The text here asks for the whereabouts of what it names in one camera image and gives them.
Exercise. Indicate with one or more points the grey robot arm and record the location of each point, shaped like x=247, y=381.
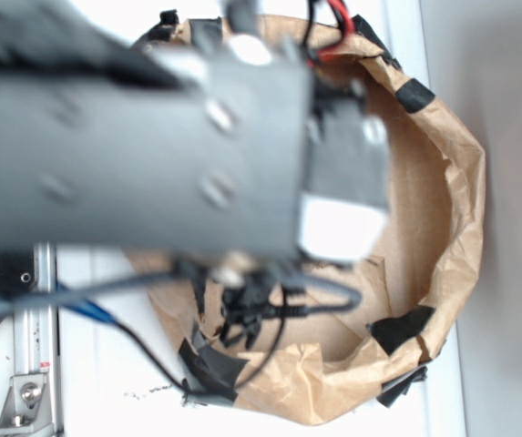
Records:
x=230, y=147

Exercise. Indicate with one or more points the aluminium extrusion rail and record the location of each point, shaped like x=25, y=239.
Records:
x=36, y=342

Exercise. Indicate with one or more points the metal corner bracket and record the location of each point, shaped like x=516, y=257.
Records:
x=27, y=408

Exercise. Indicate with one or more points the brown paper bag bin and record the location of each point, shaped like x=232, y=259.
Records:
x=420, y=275

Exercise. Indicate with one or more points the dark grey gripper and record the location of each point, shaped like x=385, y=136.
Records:
x=344, y=203

